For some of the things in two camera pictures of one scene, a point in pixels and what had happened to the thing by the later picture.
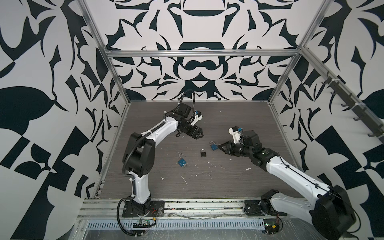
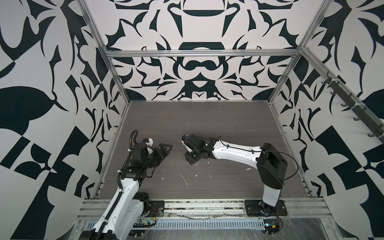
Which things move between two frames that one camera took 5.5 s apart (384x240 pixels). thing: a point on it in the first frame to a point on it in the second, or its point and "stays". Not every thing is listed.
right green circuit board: (271, 226) stays
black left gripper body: (191, 130) to (151, 159)
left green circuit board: (141, 223) stays
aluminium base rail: (185, 209) stays
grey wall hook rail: (361, 108) stays
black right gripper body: (234, 149) to (192, 157)
